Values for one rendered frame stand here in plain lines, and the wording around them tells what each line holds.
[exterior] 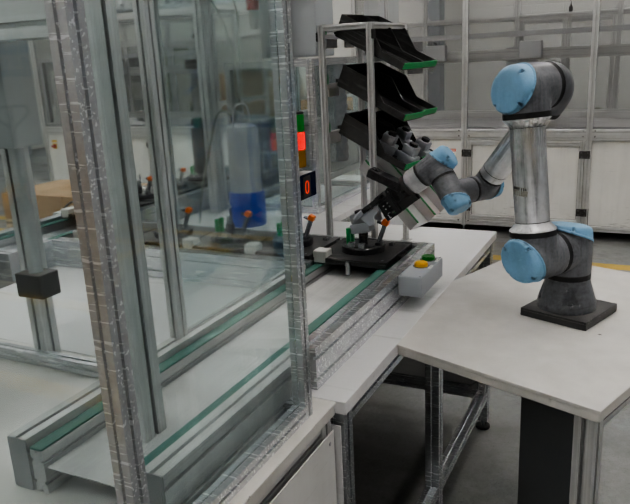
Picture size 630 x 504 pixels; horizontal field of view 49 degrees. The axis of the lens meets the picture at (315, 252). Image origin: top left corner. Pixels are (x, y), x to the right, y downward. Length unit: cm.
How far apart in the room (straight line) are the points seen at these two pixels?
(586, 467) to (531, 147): 74
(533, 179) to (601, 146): 419
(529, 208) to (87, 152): 120
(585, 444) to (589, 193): 454
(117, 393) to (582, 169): 529
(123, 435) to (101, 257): 24
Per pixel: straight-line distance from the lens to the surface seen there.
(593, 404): 155
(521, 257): 179
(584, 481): 164
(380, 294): 185
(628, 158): 596
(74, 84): 85
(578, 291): 193
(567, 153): 598
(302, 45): 336
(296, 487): 141
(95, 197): 87
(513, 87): 175
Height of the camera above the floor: 157
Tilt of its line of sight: 16 degrees down
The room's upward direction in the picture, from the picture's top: 3 degrees counter-clockwise
